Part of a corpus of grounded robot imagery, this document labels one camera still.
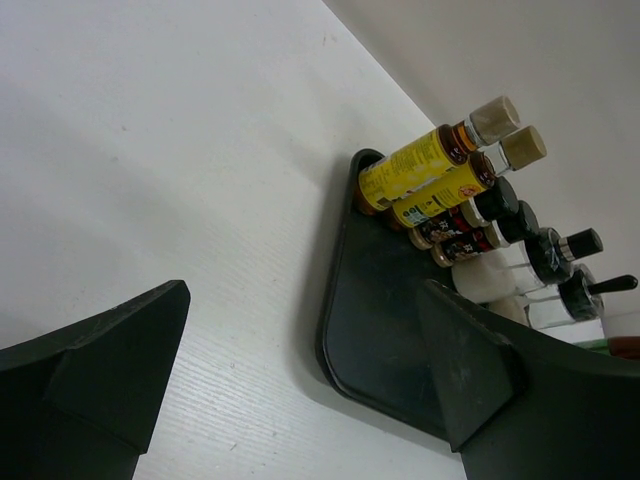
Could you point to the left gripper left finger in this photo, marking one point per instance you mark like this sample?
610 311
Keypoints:
82 402

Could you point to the white salt shaker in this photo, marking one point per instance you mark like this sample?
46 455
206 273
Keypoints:
578 299
548 258

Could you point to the small spice jar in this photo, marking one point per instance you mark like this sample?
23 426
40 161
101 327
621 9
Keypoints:
500 233
479 211

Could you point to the tall red chili sauce bottle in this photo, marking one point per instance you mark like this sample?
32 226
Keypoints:
627 347

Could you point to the black plastic tray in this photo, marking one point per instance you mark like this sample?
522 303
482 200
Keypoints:
390 319

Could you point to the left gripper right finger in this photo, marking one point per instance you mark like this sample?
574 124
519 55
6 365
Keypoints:
518 404

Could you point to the yellow-label sauce bottle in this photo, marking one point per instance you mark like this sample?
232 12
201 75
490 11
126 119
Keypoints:
478 174
432 155

